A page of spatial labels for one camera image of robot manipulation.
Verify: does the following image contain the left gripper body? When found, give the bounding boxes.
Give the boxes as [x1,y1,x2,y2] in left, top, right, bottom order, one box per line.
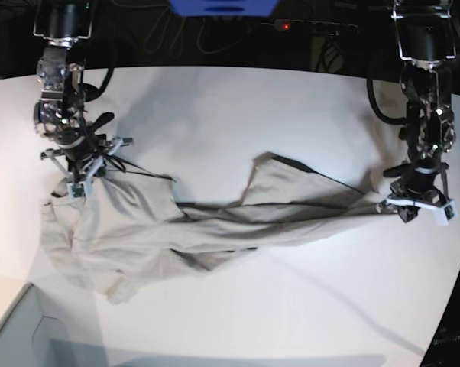
[384,162,449,206]

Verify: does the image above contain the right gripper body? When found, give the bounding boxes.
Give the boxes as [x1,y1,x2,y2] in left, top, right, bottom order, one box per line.
[50,133,107,180]

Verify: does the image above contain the grey t-shirt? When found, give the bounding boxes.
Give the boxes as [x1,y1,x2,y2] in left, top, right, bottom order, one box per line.
[40,154,392,304]

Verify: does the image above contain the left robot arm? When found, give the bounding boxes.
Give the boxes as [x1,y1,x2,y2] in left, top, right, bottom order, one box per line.
[367,1,458,226]

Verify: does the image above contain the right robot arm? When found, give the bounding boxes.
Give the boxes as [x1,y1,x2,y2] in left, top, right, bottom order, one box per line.
[33,1,107,184]

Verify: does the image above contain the blue box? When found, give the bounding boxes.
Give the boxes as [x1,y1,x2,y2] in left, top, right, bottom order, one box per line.
[170,0,279,17]

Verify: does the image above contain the black power strip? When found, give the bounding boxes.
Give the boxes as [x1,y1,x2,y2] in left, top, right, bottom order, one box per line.
[272,19,359,36]

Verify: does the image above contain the white bin at corner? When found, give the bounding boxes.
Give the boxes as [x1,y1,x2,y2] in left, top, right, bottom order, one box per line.
[0,283,109,366]

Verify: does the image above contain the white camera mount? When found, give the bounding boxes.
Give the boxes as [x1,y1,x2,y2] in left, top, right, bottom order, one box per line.
[378,164,456,226]
[40,137,133,200]

